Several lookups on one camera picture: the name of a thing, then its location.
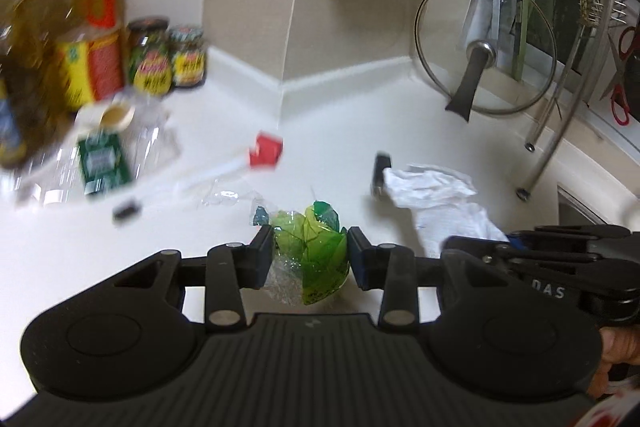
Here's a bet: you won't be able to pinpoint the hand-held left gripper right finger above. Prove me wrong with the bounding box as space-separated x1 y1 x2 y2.
347 227 521 333

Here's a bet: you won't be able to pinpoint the green plastic bag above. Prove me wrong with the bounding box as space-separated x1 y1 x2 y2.
250 201 351 306

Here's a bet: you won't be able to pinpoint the metal dish rack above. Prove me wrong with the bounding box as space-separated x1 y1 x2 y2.
516 0 640 204

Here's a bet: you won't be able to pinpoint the small white cup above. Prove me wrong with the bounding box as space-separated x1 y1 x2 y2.
74 101 136 134

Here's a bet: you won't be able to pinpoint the clear plastic bottle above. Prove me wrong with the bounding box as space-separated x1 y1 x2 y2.
15 97 182 208

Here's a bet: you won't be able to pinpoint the orange handle oil bottle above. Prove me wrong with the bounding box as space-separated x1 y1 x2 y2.
54 0 127 111

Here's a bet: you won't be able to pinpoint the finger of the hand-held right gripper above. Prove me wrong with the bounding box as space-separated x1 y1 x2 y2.
507 225 632 253
442 235 601 271

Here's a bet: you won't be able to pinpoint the red handled scissors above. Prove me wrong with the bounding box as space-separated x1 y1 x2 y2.
601 25 640 126

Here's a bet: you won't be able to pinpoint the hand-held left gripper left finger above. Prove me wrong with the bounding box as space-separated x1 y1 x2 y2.
100 225 274 334

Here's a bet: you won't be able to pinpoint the clear plastic wrapper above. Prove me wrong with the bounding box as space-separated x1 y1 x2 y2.
199 186 266 214

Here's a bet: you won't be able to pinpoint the short pickle jar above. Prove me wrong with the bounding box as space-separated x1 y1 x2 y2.
167 25 207 88

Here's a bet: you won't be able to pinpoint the tall pickle jar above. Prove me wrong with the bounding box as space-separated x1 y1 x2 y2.
125 16 171 98

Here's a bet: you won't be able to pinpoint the small black object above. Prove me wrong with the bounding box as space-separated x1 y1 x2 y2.
369 151 394 198

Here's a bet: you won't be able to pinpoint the red white printed clothing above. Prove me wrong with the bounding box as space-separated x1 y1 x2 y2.
570 381 640 427

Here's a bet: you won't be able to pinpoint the glass pot lid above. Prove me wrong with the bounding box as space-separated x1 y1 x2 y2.
414 0 559 124

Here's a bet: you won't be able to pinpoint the person's right hand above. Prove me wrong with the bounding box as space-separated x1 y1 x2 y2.
587 324 640 401

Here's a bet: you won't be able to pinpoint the white paper sheet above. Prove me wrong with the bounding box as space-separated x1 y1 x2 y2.
382 164 511 259

